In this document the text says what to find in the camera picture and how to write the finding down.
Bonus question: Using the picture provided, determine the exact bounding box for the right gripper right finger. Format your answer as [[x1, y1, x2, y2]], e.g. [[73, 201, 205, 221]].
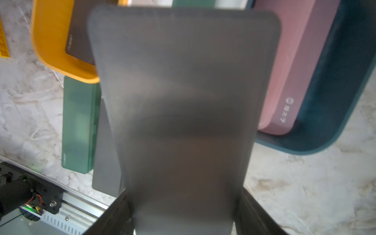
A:
[[234, 188, 287, 235]]

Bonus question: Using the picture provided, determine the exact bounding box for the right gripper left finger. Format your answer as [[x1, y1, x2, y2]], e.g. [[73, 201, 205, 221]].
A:
[[84, 190, 134, 235]]

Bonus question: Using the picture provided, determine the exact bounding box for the dark grey pencil case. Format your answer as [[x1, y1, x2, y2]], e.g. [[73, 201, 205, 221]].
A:
[[87, 5, 281, 235], [92, 100, 124, 197]]

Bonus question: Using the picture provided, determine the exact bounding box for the light green pencil case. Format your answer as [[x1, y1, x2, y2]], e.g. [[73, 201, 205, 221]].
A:
[[61, 76, 101, 174]]

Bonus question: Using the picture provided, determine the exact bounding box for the black pencil case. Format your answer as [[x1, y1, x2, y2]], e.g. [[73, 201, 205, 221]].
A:
[[65, 0, 118, 65]]

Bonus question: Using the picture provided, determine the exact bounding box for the pink pencil case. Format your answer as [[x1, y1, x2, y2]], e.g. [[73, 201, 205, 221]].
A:
[[254, 1, 340, 135]]

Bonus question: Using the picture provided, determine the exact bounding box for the dark teal storage box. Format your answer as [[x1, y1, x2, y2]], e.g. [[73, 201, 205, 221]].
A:
[[256, 1, 376, 155]]

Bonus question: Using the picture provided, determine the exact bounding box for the yellow storage box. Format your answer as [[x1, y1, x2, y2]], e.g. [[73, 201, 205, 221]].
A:
[[30, 0, 130, 84]]

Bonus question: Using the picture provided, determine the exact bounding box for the white storage box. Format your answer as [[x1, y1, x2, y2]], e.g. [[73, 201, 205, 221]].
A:
[[127, 0, 248, 9]]

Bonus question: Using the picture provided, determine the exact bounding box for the yellow triangular block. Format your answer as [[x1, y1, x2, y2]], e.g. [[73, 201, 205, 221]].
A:
[[0, 21, 10, 59]]

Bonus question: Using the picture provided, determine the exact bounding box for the aluminium rail frame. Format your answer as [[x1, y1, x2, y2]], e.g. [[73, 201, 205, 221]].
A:
[[1, 156, 115, 235]]

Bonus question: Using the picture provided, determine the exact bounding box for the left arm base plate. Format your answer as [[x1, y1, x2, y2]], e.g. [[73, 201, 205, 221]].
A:
[[1, 162, 64, 217]]

